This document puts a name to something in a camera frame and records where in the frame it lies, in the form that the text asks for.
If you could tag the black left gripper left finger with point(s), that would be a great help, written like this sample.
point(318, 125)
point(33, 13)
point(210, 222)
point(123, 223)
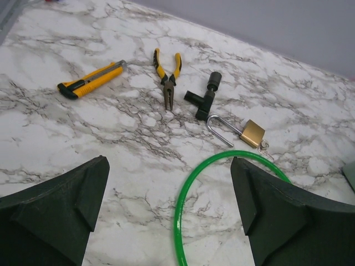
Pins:
point(50, 223)

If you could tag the brass padlock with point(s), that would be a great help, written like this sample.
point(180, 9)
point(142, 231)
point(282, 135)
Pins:
point(252, 134)

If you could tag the yellow black pliers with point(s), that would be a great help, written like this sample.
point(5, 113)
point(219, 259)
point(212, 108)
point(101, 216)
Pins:
point(168, 82)

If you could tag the black T-shaped pipe fitting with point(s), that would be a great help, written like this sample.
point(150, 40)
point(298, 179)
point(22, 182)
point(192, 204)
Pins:
point(204, 103)

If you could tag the silver key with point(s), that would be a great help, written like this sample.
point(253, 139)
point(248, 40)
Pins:
point(263, 150)

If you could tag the aluminium rail frame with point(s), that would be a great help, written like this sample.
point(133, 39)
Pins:
point(10, 11)

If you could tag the yellow black utility knife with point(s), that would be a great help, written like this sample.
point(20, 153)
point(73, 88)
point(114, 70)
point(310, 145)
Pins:
point(76, 89)

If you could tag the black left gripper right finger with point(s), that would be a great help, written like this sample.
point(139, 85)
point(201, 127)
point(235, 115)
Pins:
point(287, 225)

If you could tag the clear plastic storage box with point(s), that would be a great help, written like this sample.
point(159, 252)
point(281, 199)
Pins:
point(349, 173)

